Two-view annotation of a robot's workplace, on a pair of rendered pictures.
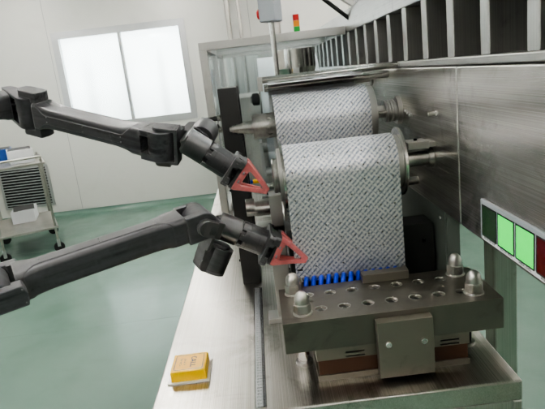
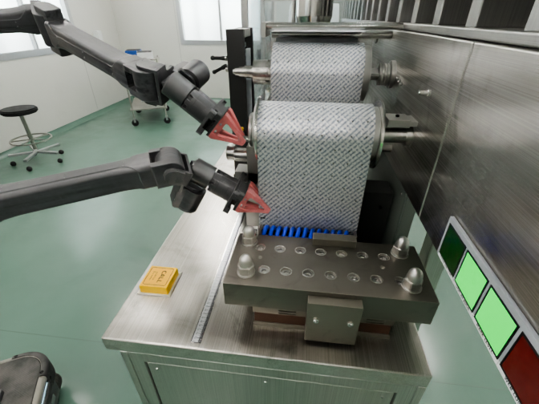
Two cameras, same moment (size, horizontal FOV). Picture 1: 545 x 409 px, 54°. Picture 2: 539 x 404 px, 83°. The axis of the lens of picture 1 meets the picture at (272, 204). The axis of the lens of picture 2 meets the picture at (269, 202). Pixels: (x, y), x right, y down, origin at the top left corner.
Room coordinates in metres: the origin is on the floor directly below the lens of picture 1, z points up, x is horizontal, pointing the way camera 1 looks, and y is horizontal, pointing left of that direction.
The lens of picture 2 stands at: (0.48, -0.14, 1.47)
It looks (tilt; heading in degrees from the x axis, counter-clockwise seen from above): 32 degrees down; 7
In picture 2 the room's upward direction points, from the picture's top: straight up
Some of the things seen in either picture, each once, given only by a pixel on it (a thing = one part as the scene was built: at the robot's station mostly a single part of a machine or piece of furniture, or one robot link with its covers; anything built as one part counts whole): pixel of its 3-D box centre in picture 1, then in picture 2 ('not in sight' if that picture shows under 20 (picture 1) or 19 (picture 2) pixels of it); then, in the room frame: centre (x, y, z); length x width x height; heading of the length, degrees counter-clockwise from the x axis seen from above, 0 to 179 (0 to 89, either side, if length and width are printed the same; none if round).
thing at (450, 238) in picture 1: (356, 171); (351, 111); (2.22, -0.37, 1.02); 2.24 x 0.04 x 0.24; 0
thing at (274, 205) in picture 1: (273, 257); (248, 195); (1.18, 0.01, 1.05); 0.06 x 0.05 x 0.31; 90
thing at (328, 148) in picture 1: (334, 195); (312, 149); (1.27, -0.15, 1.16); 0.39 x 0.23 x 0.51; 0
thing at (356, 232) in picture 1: (348, 237); (309, 199); (1.08, -0.15, 1.11); 0.23 x 0.01 x 0.18; 90
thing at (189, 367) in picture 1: (190, 367); (160, 279); (0.98, 0.20, 0.91); 0.07 x 0.07 x 0.02; 0
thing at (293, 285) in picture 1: (292, 283); (249, 233); (1.01, -0.02, 1.05); 0.04 x 0.04 x 0.04
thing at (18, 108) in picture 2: not in sight; (31, 136); (3.42, 2.96, 0.31); 0.55 x 0.53 x 0.62; 0
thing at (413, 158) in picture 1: (416, 158); (393, 135); (1.14, -0.32, 1.25); 0.07 x 0.04 x 0.04; 90
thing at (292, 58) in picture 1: (293, 58); (314, 6); (1.86, -0.13, 1.50); 0.14 x 0.14 x 0.06
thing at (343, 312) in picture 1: (384, 307); (324, 273); (0.96, -0.19, 1.00); 0.40 x 0.16 x 0.06; 90
